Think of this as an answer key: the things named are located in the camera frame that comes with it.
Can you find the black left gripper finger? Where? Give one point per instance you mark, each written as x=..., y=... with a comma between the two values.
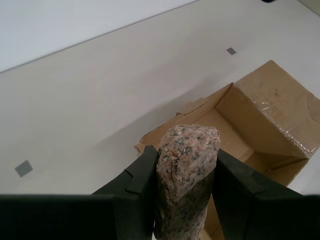
x=262, y=215
x=75, y=215

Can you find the pinkish granite rock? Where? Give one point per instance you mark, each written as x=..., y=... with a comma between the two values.
x=185, y=175

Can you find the brown cardboard box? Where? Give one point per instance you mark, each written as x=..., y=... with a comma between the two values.
x=275, y=105

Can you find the grey tape square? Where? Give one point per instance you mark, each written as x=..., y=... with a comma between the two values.
x=231, y=51
x=24, y=168

